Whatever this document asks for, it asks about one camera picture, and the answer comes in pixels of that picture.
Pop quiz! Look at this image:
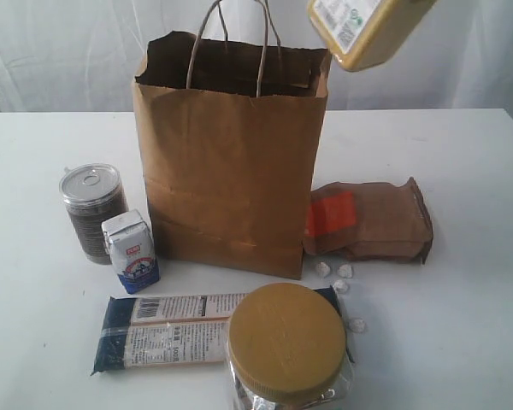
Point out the clear jar with yellow lid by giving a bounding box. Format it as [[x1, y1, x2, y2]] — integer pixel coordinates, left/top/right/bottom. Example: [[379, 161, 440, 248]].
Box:
[[225, 283, 354, 409]]

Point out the yellow rectangular box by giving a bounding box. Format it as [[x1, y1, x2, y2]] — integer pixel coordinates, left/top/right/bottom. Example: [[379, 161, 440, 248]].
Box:
[[307, 0, 436, 73]]

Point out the brown paper shopping bag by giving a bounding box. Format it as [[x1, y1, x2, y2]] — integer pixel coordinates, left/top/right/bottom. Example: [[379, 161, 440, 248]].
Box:
[[131, 0, 331, 281]]

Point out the white wrapped candy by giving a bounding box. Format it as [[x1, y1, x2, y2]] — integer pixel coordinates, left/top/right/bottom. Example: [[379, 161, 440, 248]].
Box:
[[347, 317, 368, 334], [333, 278, 351, 295], [336, 263, 354, 279], [315, 261, 332, 278]]

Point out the brown pouch with orange label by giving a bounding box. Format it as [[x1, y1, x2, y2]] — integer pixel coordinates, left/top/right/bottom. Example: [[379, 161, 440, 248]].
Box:
[[303, 178, 433, 264]]

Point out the blue white milk carton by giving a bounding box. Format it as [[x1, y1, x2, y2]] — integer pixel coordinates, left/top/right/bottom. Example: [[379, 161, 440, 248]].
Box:
[[101, 209, 160, 295]]

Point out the clear can of brown grains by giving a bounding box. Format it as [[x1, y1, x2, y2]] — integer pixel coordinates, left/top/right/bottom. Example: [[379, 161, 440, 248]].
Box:
[[59, 163, 128, 265]]

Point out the dark blue noodle packet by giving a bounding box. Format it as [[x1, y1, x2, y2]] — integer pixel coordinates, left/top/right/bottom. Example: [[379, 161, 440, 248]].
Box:
[[89, 286, 360, 377]]

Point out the white backdrop curtain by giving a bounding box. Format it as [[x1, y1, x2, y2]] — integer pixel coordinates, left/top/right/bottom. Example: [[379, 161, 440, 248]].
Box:
[[0, 1, 513, 118]]

